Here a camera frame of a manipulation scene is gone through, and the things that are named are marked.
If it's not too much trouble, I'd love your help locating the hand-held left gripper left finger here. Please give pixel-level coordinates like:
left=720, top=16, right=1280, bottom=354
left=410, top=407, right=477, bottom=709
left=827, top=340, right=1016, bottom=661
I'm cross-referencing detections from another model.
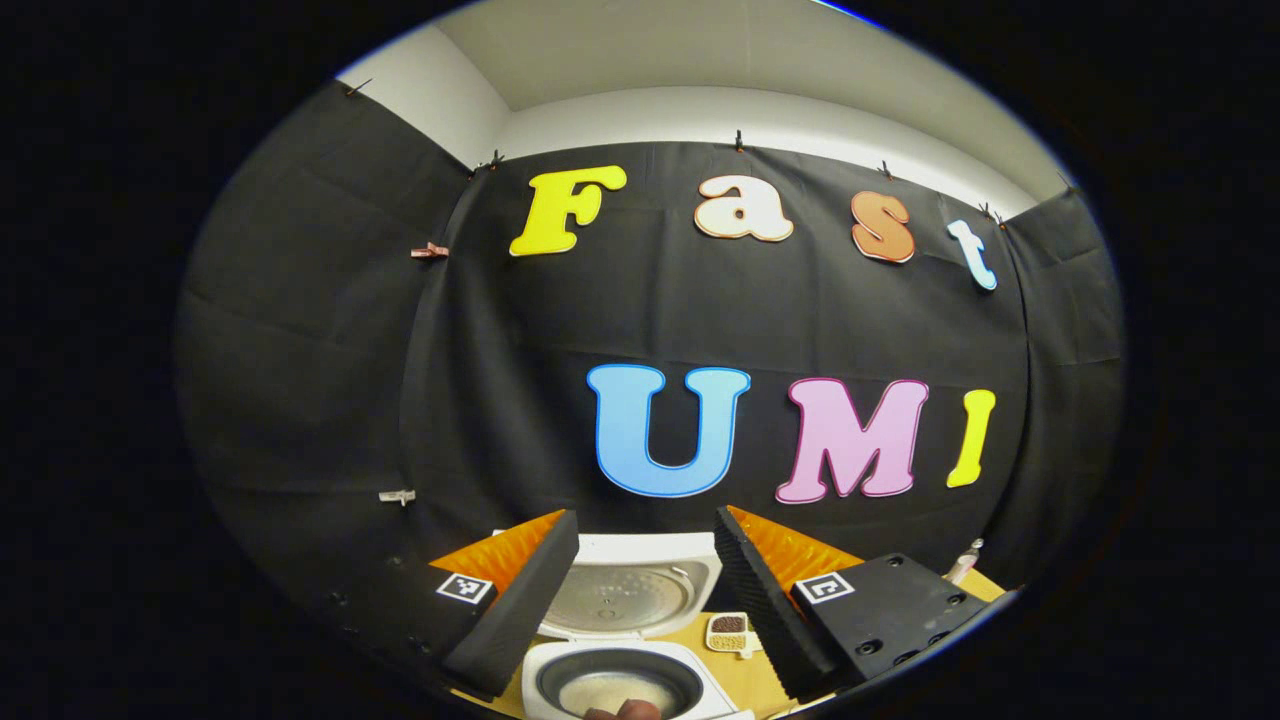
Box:
left=320, top=508, right=581, bottom=701

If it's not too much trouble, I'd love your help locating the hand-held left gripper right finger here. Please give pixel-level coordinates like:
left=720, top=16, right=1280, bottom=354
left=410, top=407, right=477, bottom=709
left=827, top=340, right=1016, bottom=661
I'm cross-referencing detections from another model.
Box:
left=713, top=505, right=991, bottom=701

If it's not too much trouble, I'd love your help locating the white rice cooker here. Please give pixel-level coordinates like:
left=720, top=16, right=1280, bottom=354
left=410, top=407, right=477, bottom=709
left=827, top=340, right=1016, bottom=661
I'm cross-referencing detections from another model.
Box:
left=495, top=530, right=741, bottom=720

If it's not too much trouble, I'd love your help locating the white divided bean dish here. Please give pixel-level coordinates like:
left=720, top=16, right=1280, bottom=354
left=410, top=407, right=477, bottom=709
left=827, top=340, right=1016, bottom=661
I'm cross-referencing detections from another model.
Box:
left=704, top=611, right=763, bottom=659

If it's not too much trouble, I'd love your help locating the small clear bottle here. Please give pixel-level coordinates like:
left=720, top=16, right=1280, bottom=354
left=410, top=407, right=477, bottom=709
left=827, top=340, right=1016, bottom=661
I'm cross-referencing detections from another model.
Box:
left=945, top=538, right=986, bottom=586

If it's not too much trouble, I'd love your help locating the black backdrop cloth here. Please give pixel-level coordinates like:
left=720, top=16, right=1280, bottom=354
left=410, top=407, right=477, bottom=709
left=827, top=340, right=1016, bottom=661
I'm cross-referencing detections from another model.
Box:
left=175, top=80, right=1126, bottom=621

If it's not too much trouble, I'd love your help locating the row of black cloth clips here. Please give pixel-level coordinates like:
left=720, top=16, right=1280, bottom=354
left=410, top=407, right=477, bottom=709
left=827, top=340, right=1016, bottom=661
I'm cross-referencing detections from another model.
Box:
left=345, top=78, right=1076, bottom=226

